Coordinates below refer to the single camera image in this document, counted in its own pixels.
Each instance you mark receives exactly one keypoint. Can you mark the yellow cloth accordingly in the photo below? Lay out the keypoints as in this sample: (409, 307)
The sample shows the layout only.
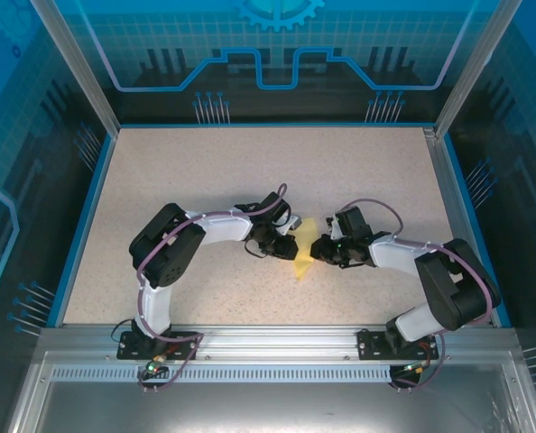
(304, 266)

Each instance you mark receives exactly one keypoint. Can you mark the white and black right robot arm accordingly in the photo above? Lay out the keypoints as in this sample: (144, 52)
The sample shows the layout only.
(399, 252)

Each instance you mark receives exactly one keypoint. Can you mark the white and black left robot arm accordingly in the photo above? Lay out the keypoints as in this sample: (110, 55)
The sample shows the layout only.
(223, 230)

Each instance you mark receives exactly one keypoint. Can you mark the blue table edge strip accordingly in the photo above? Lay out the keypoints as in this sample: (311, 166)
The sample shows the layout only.
(466, 203)
(87, 225)

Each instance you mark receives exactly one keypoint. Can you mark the small adapter with green light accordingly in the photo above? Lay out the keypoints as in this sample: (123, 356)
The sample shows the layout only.
(153, 366)
(414, 368)

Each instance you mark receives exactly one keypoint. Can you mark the shiny metal tray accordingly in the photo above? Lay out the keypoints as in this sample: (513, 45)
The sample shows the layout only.
(268, 406)

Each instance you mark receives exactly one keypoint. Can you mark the long aluminium mounting rail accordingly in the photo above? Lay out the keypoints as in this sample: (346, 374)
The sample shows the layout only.
(277, 343)

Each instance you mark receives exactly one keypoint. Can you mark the aluminium side rail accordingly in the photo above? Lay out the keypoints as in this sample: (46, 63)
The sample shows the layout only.
(452, 203)

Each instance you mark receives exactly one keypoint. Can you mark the aluminium frame post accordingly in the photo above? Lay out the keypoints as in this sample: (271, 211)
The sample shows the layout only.
(79, 67)
(471, 67)

